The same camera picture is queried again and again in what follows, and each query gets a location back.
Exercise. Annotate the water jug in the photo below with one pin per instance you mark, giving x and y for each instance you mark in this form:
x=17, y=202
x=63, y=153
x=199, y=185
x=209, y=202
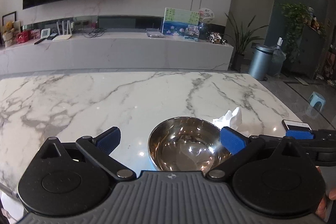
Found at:
x=278, y=59

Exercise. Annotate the red gift box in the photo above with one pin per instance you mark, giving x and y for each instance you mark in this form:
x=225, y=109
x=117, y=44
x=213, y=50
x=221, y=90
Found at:
x=23, y=37

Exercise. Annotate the black picture frame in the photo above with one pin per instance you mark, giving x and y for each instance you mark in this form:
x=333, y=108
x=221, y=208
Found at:
x=11, y=17

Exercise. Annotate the white wifi router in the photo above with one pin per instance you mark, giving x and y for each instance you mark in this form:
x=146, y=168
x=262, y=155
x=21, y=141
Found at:
x=64, y=31

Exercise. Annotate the black remote control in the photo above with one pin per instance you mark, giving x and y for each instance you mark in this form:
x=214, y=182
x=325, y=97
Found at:
x=39, y=41

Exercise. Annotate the light blue stool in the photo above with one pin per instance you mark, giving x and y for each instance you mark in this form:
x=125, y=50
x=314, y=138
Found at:
x=317, y=101

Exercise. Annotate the flat silver device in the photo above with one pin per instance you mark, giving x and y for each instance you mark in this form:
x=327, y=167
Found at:
x=154, y=33

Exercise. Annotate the small framed photo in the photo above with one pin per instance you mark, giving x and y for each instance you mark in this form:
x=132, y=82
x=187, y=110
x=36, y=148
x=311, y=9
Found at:
x=191, y=33

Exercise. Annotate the lotus painting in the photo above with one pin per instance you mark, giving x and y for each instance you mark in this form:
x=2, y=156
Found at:
x=175, y=21

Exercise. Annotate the leafy green plant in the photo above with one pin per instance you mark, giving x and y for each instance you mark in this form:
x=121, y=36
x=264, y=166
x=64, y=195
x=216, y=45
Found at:
x=297, y=16

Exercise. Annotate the white paper fan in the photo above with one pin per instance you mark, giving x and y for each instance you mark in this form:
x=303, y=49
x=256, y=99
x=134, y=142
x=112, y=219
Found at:
x=206, y=15

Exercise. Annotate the grey trash can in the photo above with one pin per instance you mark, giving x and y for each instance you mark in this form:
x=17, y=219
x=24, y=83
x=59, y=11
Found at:
x=260, y=62

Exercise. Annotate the white smartphone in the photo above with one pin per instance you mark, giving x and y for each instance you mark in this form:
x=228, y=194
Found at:
x=295, y=126

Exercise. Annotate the blue steel bowl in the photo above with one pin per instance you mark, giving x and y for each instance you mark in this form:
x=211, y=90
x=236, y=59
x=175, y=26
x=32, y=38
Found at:
x=186, y=144

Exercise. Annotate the potted orchid plant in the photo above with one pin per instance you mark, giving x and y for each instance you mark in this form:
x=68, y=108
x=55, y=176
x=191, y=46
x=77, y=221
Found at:
x=242, y=38

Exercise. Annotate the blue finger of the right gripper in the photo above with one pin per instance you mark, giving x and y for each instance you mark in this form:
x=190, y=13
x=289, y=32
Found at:
x=299, y=134

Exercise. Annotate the white paper towel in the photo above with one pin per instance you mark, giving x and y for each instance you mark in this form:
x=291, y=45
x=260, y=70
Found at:
x=234, y=120

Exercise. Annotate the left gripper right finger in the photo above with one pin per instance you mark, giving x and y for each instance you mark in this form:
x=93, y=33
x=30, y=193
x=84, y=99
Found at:
x=242, y=149

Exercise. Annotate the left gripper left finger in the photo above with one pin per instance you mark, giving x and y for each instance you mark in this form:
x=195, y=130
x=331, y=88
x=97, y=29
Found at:
x=98, y=149

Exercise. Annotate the teddy bear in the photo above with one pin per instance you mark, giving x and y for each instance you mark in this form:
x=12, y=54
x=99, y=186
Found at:
x=8, y=34

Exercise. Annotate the cow figurines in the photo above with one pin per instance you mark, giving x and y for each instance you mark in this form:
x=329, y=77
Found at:
x=216, y=38

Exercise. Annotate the dark metal cabinet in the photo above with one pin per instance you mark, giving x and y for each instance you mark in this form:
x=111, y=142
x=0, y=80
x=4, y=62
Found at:
x=309, y=50

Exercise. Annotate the white digital clock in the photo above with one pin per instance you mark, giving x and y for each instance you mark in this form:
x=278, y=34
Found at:
x=45, y=33

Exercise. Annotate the person right hand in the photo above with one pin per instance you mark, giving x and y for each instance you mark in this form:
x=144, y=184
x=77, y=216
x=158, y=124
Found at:
x=328, y=174

